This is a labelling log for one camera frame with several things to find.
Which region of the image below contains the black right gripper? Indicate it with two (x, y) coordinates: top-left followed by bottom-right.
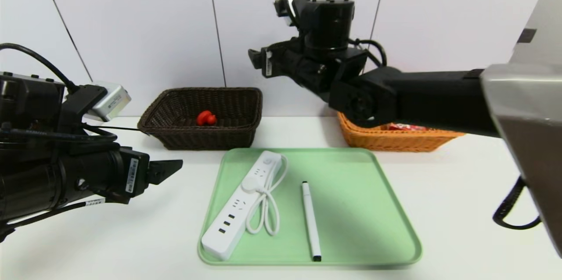
(248, 37), (307, 87)

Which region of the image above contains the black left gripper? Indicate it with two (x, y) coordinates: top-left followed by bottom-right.
(66, 146), (183, 205)

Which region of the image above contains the red rubber duck toy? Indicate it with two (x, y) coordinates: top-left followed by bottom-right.
(196, 110), (217, 127)

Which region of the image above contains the white power strip with cable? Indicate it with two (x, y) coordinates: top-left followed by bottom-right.
(201, 151), (289, 260)

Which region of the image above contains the red snack packet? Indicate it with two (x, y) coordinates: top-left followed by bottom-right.
(386, 123), (429, 132)

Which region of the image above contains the dark brown wicker basket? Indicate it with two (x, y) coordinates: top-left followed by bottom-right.
(137, 87), (263, 151)

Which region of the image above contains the orange wicker basket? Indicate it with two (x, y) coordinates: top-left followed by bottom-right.
(337, 111), (466, 152)

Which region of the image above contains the white marker pen black cap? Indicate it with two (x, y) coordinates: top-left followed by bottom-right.
(301, 181), (321, 262)

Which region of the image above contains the light green plastic tray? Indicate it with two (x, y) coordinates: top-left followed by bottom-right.
(197, 147), (423, 266)

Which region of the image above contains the black cable tie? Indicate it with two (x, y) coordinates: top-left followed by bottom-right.
(83, 123), (151, 136)

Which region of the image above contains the thin black cable white tag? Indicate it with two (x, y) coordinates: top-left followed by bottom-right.
(0, 199), (107, 230)

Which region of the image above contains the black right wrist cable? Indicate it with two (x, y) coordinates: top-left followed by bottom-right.
(349, 38), (388, 68)

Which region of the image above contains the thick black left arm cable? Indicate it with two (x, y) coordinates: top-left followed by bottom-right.
(0, 43), (79, 95)

